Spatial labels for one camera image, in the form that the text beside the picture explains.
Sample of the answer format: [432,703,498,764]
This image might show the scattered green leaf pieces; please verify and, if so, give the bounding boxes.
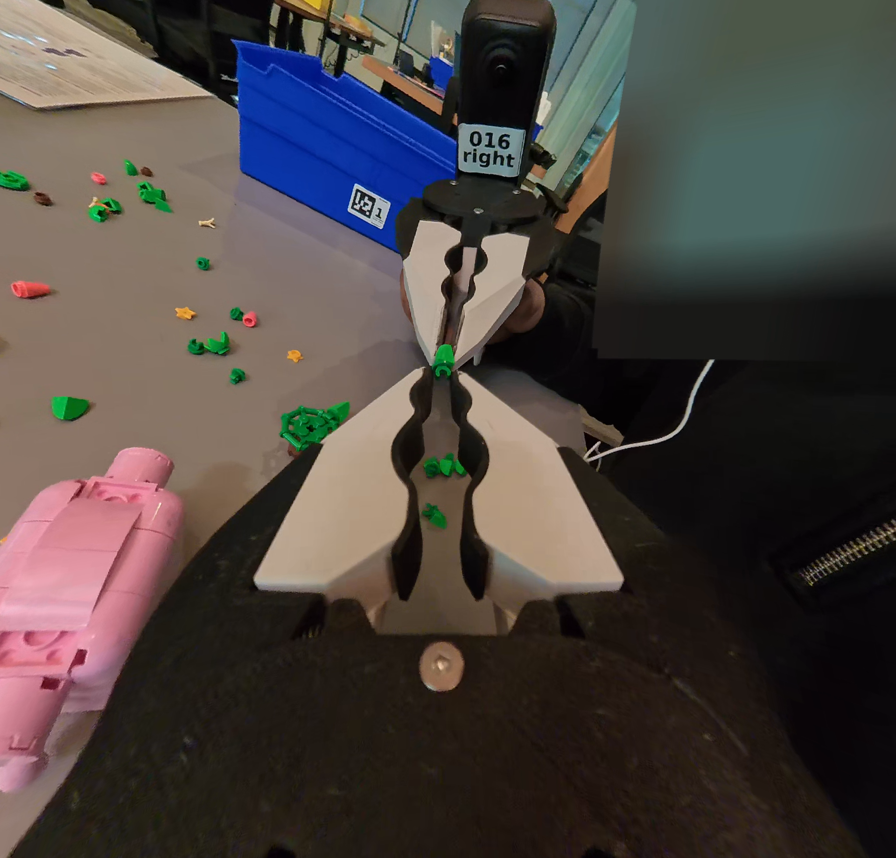
[420,454,469,530]

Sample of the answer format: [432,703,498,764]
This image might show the background wooden desk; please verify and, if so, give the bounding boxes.
[360,53,463,127]

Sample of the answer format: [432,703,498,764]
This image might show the white cable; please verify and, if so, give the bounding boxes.
[582,360,716,463]

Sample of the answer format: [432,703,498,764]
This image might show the person's right hand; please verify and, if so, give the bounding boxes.
[493,281,548,342]

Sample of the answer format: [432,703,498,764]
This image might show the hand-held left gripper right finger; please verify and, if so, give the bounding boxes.
[450,370,625,631]

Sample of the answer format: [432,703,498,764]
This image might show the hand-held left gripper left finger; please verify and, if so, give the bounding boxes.
[252,367,435,631]

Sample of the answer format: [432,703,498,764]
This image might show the green web plant assembly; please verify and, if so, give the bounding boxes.
[280,406,337,449]

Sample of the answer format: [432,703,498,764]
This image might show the blue plastic bin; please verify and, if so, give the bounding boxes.
[233,39,459,253]

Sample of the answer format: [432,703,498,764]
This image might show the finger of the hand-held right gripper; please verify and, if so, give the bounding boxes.
[402,216,466,361]
[451,234,533,370]

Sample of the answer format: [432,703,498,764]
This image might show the person's black jacket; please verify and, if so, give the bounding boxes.
[588,354,896,858]

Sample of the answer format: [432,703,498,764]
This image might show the pink brick watering can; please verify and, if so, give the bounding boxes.
[0,447,186,792]

